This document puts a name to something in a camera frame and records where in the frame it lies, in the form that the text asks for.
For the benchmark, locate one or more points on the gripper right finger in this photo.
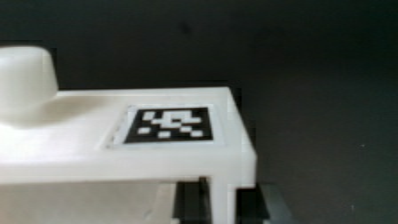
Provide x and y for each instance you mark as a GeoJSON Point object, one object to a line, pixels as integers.
{"type": "Point", "coordinates": [262, 207]}

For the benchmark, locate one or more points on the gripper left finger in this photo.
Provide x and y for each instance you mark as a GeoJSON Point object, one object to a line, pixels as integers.
{"type": "Point", "coordinates": [193, 208]}

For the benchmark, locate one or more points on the small white drawer with knob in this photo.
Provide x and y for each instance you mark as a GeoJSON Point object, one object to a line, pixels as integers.
{"type": "Point", "coordinates": [106, 148]}

